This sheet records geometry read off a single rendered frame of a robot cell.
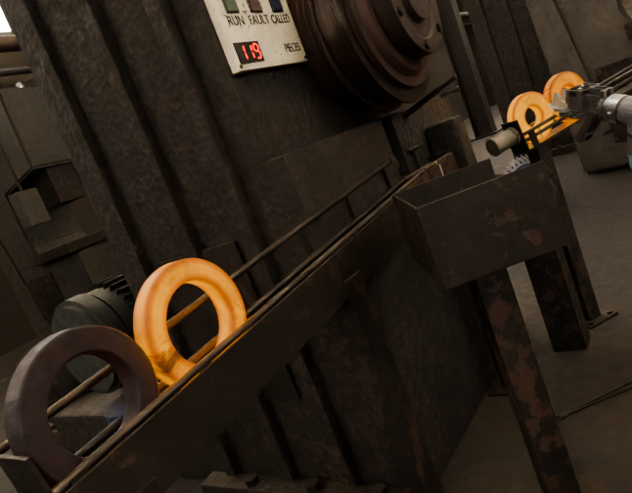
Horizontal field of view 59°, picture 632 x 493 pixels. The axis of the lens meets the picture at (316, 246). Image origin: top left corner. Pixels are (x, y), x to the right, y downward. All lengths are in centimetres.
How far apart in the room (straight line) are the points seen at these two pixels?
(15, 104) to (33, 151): 42
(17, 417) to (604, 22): 386
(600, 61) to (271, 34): 305
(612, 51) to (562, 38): 32
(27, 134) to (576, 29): 434
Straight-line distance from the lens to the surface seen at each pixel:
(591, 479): 140
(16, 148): 545
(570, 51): 416
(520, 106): 190
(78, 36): 155
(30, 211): 526
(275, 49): 133
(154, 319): 77
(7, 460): 71
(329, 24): 136
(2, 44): 740
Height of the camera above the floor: 86
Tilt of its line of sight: 9 degrees down
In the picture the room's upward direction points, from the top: 21 degrees counter-clockwise
